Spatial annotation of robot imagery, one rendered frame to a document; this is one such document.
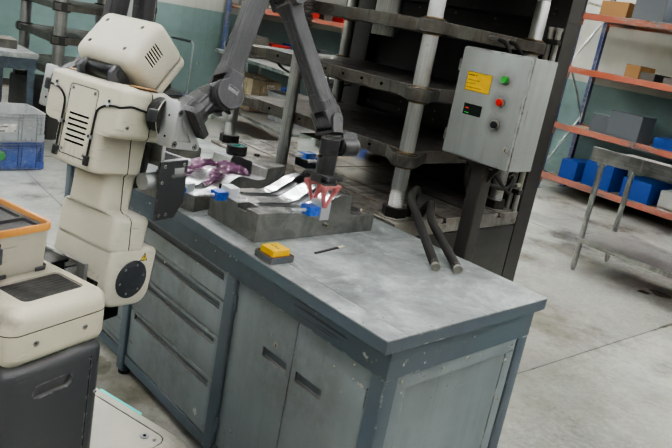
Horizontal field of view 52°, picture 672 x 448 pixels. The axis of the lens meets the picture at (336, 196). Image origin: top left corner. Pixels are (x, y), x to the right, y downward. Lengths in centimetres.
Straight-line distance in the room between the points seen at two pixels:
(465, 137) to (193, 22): 778
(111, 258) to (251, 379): 60
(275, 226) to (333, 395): 54
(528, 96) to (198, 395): 150
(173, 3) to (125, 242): 819
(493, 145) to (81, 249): 142
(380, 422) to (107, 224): 84
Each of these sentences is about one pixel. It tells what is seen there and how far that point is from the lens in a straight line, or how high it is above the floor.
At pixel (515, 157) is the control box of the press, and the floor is 113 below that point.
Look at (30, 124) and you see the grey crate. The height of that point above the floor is 35.
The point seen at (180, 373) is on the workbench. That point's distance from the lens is 248.
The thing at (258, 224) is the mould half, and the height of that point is 86.
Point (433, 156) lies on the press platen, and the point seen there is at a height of 102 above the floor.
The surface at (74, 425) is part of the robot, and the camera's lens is 173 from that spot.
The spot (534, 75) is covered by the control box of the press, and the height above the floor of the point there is 141.
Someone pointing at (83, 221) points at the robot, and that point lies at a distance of 188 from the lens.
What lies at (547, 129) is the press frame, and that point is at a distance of 324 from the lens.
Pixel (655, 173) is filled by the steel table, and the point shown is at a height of 87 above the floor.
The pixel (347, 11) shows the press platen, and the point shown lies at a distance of 299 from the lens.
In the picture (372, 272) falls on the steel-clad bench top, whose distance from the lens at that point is 197.
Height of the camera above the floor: 147
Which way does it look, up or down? 14 degrees down
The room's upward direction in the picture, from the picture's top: 11 degrees clockwise
